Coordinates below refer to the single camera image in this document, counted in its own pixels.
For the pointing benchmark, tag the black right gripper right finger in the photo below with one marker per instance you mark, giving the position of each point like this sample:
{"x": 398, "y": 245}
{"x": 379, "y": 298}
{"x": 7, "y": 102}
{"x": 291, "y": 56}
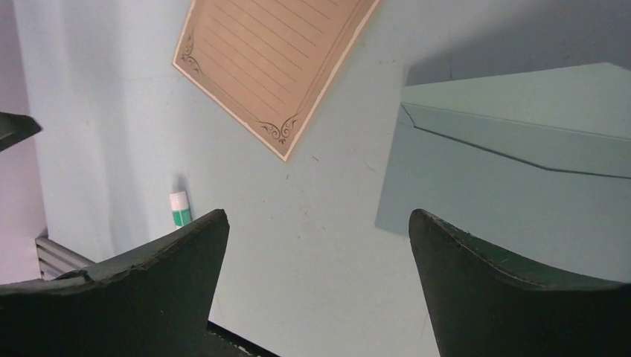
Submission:
{"x": 484, "y": 300}

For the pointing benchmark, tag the green white glue stick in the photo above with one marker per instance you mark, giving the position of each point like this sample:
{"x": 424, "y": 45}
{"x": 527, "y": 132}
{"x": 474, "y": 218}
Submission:
{"x": 180, "y": 209}

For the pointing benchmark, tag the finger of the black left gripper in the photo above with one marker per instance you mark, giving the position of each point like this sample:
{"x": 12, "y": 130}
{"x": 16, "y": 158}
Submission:
{"x": 16, "y": 128}

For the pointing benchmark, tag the aluminium frame rail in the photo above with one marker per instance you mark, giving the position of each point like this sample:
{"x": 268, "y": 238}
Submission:
{"x": 55, "y": 259}

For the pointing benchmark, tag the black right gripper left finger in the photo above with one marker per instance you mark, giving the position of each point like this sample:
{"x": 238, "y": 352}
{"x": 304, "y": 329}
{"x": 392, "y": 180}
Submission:
{"x": 154, "y": 300}

